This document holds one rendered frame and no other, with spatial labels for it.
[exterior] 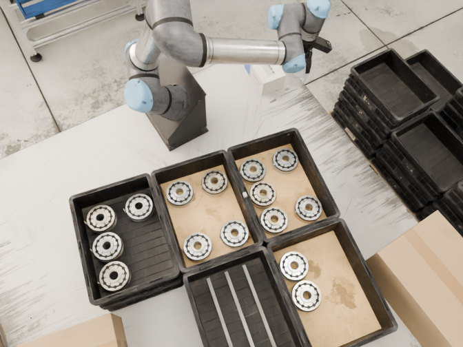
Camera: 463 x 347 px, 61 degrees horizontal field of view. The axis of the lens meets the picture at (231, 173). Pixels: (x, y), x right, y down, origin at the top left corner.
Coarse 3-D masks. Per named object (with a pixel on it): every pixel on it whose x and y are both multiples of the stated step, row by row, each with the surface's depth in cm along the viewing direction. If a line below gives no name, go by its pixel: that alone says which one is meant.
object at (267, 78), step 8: (248, 72) 194; (256, 72) 184; (264, 72) 184; (272, 72) 184; (280, 72) 184; (256, 80) 187; (264, 80) 182; (272, 80) 182; (280, 80) 185; (264, 88) 184; (272, 88) 188
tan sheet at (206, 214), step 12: (216, 168) 157; (192, 180) 154; (228, 180) 155; (180, 192) 152; (204, 192) 152; (228, 192) 153; (168, 204) 150; (192, 204) 150; (204, 204) 150; (216, 204) 150; (228, 204) 150; (180, 216) 148; (192, 216) 148; (204, 216) 148; (216, 216) 148; (228, 216) 148; (240, 216) 148; (180, 228) 146; (192, 228) 146; (204, 228) 146; (216, 228) 146; (180, 240) 144; (216, 240) 144; (252, 240) 145; (216, 252) 142; (228, 252) 142; (192, 264) 140
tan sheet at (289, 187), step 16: (288, 144) 163; (240, 160) 159; (272, 176) 156; (288, 176) 156; (304, 176) 156; (288, 192) 153; (304, 192) 154; (256, 208) 150; (288, 208) 150; (288, 224) 148; (304, 224) 148
